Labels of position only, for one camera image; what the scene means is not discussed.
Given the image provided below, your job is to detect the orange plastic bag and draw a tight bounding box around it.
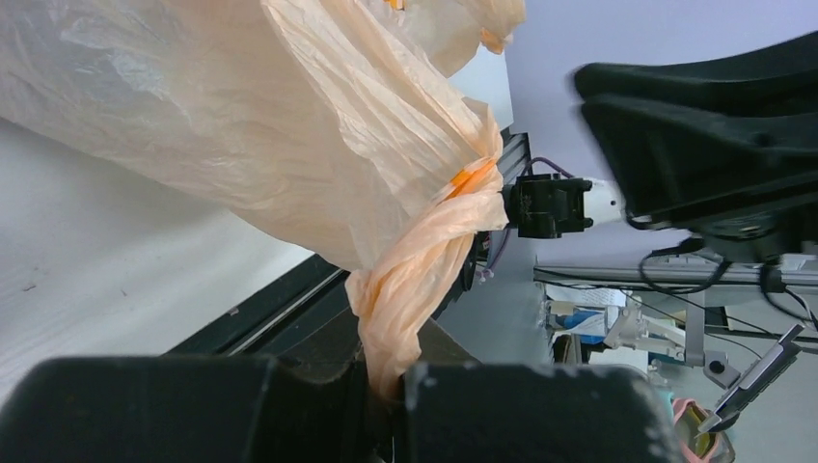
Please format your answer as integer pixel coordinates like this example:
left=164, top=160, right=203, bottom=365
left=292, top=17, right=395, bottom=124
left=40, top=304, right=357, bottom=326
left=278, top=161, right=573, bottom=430
left=1, top=1, right=526, bottom=399

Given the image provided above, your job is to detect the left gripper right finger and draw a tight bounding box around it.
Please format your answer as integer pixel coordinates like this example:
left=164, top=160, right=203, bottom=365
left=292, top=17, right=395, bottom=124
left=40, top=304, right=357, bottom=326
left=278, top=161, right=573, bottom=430
left=395, top=319, right=685, bottom=463

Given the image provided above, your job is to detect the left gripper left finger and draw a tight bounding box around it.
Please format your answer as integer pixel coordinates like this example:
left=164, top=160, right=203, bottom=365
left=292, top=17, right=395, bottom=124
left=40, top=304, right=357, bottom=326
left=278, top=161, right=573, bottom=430
left=0, top=306, right=378, bottom=463

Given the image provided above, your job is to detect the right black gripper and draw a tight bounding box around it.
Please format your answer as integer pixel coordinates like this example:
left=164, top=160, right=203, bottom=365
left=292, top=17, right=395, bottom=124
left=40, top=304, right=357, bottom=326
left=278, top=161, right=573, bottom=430
left=573, top=32, right=817, bottom=263

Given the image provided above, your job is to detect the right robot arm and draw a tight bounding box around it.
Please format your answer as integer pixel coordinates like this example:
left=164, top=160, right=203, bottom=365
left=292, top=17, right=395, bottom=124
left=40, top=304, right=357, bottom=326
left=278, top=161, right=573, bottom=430
left=503, top=33, right=817, bottom=264

